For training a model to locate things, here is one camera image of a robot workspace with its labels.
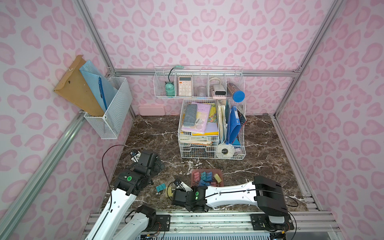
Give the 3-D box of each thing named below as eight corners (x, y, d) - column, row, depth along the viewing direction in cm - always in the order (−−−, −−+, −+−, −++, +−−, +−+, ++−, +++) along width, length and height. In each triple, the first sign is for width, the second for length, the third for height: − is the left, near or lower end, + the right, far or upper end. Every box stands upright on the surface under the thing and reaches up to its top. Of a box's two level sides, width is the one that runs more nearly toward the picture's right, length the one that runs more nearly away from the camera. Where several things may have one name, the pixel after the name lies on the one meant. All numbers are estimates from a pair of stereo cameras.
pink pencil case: (140, 116, 123) (137, 109, 117) (141, 113, 125) (138, 106, 119) (164, 116, 123) (162, 109, 117) (165, 113, 125) (163, 106, 119)
